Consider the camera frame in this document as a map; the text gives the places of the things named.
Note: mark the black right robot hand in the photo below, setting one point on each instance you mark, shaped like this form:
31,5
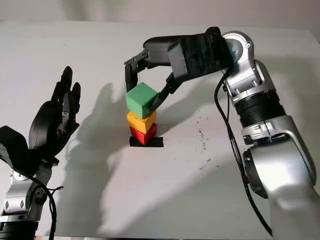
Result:
157,52

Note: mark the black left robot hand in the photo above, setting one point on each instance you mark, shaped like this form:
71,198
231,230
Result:
47,127

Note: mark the green wooden block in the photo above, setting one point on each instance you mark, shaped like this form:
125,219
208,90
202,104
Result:
140,97

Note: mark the yellow wooden block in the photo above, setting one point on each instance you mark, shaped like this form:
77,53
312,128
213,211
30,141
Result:
140,122

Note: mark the red wooden block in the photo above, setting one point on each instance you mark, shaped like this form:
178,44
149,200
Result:
142,136

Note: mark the black tape strip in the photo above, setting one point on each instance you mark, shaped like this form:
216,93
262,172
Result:
157,143

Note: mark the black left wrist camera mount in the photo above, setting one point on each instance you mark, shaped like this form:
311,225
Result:
12,147

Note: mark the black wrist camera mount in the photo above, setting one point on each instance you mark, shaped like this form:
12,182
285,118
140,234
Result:
12,147
200,55

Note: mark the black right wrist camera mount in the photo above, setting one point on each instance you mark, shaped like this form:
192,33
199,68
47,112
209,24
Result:
200,55

